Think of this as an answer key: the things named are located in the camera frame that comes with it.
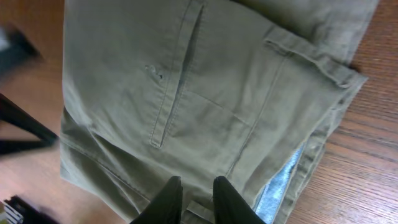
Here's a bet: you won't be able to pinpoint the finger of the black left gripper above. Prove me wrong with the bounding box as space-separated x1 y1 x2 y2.
1 139 57 156
1 94 58 144

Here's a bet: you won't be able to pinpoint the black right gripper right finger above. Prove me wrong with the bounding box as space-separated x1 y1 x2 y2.
213 176 265 224

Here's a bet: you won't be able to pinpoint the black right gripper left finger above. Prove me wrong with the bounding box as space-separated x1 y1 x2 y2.
130 176 183 224

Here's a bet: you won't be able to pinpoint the khaki green shorts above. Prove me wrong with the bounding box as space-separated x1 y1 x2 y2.
60 0 377 223

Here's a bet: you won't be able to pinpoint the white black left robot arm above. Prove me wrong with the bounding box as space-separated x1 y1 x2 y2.
1 27 58 156

